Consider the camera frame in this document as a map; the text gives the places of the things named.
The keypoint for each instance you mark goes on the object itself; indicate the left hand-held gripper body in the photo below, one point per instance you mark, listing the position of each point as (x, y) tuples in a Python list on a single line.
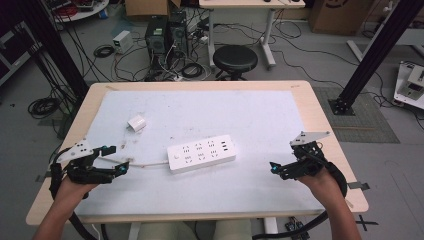
[(80, 170)]

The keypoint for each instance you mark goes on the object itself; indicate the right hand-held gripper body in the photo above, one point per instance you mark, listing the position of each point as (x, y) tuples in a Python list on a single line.
[(308, 160)]

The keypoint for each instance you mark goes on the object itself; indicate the person's left hand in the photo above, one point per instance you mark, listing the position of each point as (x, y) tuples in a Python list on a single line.
[(71, 193)]

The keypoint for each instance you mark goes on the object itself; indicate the person's right hand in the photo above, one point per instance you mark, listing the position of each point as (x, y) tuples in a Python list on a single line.
[(323, 186)]

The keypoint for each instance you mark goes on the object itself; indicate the white charger plug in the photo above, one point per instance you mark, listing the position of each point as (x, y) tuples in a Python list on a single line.
[(136, 123)]

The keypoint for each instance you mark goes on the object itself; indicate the wooden table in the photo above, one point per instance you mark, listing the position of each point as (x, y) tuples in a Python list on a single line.
[(316, 110)]

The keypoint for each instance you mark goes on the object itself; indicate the small circuit board device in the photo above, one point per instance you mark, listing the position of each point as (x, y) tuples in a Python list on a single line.
[(296, 228)]

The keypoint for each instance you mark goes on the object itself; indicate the grey tape strip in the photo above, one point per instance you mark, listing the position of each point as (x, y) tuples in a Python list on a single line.
[(358, 185)]

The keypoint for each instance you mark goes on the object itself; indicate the grey floor mat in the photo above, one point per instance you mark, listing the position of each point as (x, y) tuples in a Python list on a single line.
[(366, 126)]

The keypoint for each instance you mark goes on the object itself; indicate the person's right leg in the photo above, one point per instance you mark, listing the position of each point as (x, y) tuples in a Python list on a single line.
[(233, 230)]

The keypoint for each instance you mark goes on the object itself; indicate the black tape cross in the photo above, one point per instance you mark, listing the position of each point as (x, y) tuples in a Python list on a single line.
[(366, 222)]

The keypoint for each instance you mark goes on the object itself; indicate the white table mat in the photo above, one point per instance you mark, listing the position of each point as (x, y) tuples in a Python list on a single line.
[(206, 113)]

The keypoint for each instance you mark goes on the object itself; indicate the white floor power strip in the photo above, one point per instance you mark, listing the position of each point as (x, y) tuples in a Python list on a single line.
[(178, 78)]

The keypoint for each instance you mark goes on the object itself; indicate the white power supply box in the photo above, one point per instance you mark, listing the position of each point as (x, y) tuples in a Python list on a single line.
[(122, 41)]

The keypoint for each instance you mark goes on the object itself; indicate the black computer tower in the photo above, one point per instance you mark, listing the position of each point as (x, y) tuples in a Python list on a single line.
[(177, 35), (156, 43)]

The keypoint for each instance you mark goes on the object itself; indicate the black round stool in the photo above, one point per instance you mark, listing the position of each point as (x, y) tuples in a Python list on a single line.
[(235, 58)]

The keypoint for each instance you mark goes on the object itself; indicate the white device board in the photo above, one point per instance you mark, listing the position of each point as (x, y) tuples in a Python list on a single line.
[(411, 86)]

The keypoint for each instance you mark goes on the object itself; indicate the grey metal rack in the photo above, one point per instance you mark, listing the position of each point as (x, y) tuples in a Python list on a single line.
[(16, 53)]

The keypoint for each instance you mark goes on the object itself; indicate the round white table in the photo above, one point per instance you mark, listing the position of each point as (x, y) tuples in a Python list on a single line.
[(80, 11)]

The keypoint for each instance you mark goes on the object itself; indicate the large cardboard box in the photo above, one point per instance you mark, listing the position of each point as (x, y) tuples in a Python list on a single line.
[(340, 15)]

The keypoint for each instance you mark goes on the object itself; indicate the small cardboard box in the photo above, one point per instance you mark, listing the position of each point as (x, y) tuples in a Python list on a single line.
[(146, 6)]

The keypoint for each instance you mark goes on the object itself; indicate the white-legged wooden desk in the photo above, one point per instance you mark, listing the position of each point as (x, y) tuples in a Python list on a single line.
[(250, 3)]

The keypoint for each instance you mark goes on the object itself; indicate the black aluminium post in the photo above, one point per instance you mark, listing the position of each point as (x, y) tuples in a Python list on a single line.
[(56, 50), (376, 53)]

